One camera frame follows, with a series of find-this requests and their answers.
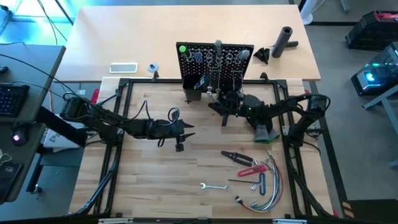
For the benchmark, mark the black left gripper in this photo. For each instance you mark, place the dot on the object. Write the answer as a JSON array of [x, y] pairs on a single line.
[[169, 129]]

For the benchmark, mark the short black rod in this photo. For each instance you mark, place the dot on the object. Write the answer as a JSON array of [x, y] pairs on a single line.
[[293, 43]]

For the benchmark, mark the black red equipment case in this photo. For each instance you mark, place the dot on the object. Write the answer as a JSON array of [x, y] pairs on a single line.
[[370, 31]]

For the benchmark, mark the black metal pegboard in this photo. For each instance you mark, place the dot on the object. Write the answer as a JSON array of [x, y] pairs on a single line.
[[227, 67]]

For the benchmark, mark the red clamp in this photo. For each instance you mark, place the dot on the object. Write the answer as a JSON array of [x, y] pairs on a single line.
[[95, 93], [307, 92]]

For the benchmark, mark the black spirit level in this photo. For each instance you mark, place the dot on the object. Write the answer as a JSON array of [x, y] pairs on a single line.
[[201, 81]]

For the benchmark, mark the tall black pegboard bin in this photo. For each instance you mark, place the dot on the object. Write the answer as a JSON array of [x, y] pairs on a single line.
[[192, 93]]

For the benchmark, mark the black aluminium table frame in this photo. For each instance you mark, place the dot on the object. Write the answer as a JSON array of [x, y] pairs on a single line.
[[280, 81]]

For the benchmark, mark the white cardboard box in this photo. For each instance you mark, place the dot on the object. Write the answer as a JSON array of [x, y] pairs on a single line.
[[54, 141]]

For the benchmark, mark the black slanted beam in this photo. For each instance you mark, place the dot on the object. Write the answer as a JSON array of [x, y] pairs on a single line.
[[59, 124]]

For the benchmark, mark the black handheld device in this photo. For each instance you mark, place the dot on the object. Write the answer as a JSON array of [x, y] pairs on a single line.
[[9, 180]]

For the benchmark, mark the black grey work glove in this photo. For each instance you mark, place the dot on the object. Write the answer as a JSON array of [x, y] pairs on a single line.
[[264, 135]]

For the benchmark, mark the green black screwdriver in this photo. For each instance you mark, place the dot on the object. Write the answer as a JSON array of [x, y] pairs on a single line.
[[183, 49]]

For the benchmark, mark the silver metal bracket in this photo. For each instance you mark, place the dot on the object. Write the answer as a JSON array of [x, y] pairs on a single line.
[[116, 221], [289, 221]]

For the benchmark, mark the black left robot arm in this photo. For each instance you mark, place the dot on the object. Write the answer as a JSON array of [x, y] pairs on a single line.
[[102, 119]]

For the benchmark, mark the black computer mouse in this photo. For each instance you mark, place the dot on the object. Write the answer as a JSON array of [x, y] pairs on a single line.
[[20, 135]]

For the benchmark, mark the black plastic clips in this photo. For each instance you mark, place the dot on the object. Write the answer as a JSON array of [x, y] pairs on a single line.
[[262, 54]]

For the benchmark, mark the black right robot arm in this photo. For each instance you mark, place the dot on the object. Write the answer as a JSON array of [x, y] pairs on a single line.
[[289, 107]]

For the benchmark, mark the black RGB computer tower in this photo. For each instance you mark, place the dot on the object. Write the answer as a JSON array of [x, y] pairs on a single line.
[[379, 77]]

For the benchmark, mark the white stand base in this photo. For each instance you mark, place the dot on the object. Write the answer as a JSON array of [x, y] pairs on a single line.
[[308, 15]]

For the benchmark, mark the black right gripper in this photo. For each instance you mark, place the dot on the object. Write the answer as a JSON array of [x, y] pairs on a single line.
[[233, 102]]

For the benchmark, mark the light wood desk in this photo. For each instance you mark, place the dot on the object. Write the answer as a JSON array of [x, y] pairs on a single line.
[[217, 21]]

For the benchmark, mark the grey round disc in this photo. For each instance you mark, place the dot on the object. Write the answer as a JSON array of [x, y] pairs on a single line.
[[153, 68]]

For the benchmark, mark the grey cylinder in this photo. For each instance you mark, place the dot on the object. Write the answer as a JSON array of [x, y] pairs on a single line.
[[281, 43]]

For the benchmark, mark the grey metal desk frame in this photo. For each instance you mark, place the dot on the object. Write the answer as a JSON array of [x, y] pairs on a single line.
[[388, 105]]

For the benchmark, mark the black keyboard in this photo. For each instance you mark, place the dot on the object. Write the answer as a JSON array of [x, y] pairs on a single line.
[[14, 99]]

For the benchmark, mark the grey side desk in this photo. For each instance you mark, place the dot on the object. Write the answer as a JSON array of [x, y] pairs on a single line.
[[40, 62]]

